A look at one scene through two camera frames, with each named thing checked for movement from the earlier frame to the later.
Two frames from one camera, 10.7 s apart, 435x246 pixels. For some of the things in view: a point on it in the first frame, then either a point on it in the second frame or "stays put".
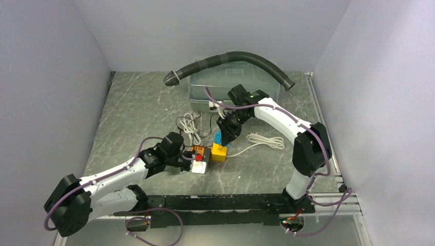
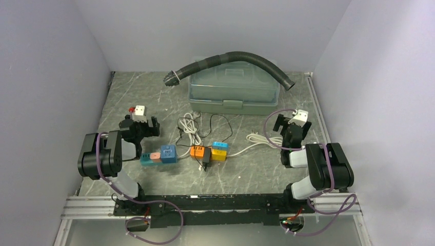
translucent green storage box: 213,82 stays put
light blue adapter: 217,138 -> 220,145
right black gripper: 229,133 -> 279,122
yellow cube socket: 218,152 stays put
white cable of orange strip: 256,139 stays put
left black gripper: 186,168 -> 151,131
